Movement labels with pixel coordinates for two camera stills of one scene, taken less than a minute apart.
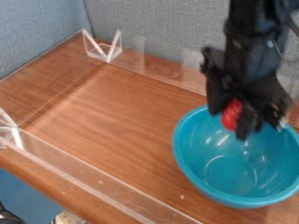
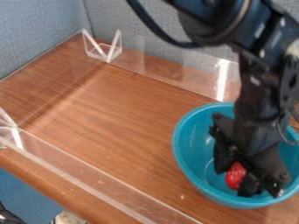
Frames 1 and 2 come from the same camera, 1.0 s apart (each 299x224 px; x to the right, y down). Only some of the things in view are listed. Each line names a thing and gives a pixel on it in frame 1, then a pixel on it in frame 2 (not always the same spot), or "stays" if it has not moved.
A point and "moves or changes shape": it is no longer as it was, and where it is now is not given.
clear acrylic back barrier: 171,59 stays
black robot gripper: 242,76 → 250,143
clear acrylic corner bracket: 103,52 stays
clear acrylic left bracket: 9,132 stays
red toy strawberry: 231,112 moves or changes shape
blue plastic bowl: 246,172 stays
